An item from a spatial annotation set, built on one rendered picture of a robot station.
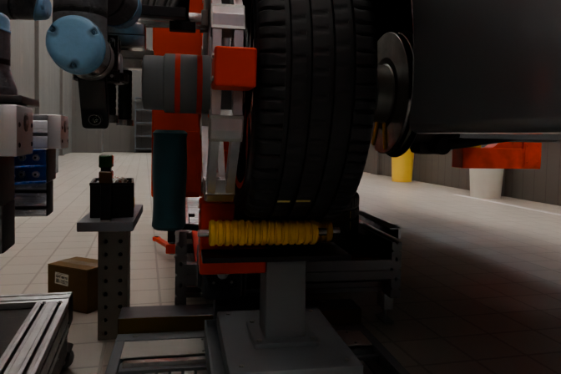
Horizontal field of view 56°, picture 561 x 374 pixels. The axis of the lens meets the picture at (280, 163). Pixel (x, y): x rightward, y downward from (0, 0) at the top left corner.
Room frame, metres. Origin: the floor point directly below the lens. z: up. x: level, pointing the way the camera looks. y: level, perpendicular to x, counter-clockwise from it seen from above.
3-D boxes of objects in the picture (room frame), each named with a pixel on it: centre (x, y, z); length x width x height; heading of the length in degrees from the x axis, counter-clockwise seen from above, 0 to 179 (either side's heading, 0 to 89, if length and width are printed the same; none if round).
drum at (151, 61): (1.26, 0.23, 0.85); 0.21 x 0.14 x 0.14; 101
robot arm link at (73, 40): (0.77, 0.30, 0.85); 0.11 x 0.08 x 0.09; 11
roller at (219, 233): (1.18, 0.04, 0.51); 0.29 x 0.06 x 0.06; 101
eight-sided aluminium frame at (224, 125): (1.28, 0.16, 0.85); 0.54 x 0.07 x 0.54; 11
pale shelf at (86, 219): (1.83, 0.58, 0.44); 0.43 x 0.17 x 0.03; 11
